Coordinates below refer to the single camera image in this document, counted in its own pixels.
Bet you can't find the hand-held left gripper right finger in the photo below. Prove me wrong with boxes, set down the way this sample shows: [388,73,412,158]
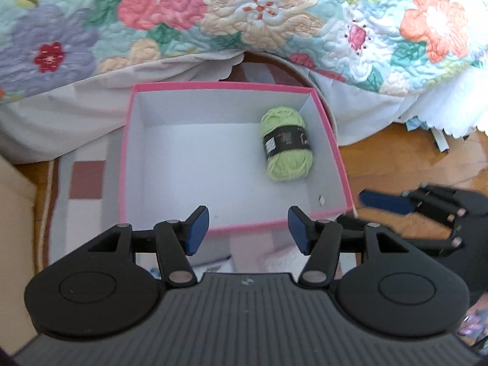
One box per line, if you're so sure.
[288,205,417,288]

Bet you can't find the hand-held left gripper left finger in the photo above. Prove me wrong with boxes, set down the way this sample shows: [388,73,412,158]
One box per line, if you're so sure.
[76,205,210,288]

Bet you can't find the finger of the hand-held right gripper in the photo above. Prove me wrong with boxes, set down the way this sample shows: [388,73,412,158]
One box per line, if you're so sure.
[358,184,469,224]
[337,213,465,257]

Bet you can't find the clear floss pick box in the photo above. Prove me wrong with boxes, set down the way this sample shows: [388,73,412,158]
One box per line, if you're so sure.
[263,249,306,275]

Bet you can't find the pink cardboard box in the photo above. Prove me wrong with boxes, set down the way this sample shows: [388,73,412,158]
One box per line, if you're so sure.
[119,82,355,237]

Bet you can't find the person's right hand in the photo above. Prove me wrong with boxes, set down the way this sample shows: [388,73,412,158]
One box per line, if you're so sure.
[459,303,488,349]

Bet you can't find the blue wet wipes pack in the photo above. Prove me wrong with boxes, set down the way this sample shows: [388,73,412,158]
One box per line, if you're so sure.
[191,255,233,275]

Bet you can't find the green yarn ball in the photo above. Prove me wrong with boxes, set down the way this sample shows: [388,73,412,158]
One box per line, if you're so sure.
[260,107,314,181]

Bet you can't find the scattered papers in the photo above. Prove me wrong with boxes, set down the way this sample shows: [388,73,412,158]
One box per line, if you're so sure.
[406,116,481,153]

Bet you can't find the checkered rug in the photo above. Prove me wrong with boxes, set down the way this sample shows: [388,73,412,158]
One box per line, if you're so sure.
[34,137,367,275]

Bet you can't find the round grey-rimmed container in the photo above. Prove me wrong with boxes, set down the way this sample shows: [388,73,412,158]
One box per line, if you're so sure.
[229,51,338,138]

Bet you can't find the white bed skirt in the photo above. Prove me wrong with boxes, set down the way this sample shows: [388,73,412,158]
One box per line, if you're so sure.
[0,51,488,166]

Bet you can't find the floral quilt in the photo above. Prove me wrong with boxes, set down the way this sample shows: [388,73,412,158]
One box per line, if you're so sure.
[0,0,488,102]

